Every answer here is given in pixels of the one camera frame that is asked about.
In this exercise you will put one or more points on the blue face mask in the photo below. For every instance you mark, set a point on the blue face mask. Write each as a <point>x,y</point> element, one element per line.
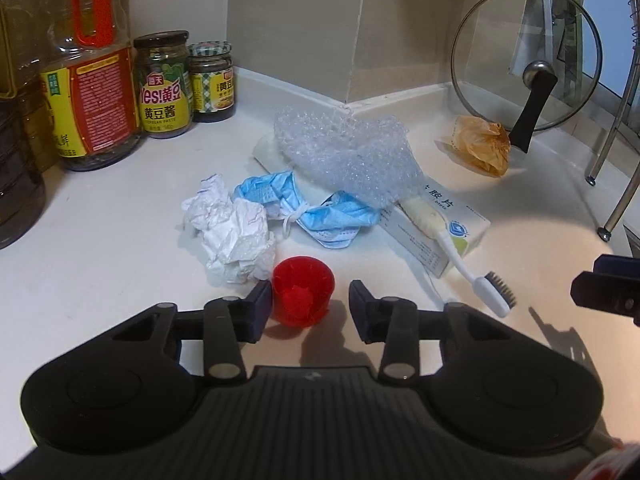
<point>260,192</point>
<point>340,216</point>

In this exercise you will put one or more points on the orange plastic bag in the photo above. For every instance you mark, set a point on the orange plastic bag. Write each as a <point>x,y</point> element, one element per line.
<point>482,147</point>

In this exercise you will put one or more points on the white toothbrush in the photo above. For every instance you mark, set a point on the white toothbrush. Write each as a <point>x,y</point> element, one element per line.
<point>466,266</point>

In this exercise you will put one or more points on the small jar checkered lid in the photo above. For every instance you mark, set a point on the small jar checkered lid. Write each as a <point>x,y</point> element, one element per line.
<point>212,90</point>

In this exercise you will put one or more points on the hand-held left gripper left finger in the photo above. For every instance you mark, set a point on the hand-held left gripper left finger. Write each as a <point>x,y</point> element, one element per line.
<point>260,310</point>

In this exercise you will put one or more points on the white cardboard box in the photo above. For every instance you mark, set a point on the white cardboard box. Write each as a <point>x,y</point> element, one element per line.
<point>425,240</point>

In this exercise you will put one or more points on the metal rack legs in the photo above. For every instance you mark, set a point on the metal rack legs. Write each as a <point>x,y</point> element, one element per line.
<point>617,160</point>

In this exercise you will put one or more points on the white paper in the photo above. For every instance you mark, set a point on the white paper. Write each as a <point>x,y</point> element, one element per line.
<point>232,240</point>

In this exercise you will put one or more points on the dark sauce bottle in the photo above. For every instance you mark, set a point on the dark sauce bottle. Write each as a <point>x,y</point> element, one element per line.
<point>17,185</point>

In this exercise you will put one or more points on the red plastic cup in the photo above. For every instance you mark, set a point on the red plastic cup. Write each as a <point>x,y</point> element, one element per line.
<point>300,290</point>

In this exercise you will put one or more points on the tall jar green lid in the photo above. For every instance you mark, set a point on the tall jar green lid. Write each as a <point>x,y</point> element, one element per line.
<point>165,95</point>

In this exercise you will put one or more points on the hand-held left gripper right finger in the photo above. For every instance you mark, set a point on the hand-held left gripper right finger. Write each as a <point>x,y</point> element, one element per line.
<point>358,310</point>

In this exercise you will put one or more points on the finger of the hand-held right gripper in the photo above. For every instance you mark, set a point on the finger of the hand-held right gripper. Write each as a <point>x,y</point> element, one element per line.
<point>605,297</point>
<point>617,266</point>

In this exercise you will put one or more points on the clear bubble wrap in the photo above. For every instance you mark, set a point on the clear bubble wrap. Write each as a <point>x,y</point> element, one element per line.
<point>350,155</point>

